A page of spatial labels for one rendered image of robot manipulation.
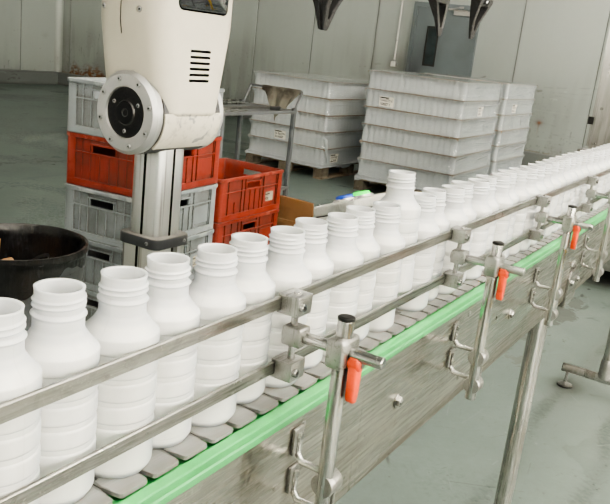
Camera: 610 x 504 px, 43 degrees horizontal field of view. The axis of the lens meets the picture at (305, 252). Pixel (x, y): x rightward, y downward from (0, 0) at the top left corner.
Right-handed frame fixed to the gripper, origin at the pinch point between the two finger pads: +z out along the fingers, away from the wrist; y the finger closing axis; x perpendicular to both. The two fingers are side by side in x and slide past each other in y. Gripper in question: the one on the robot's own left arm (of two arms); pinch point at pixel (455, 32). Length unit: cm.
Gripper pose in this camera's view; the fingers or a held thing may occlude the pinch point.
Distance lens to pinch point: 152.1
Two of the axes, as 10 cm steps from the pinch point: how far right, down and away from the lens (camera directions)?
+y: -8.4, -2.2, 4.9
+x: -5.3, 1.8, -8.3
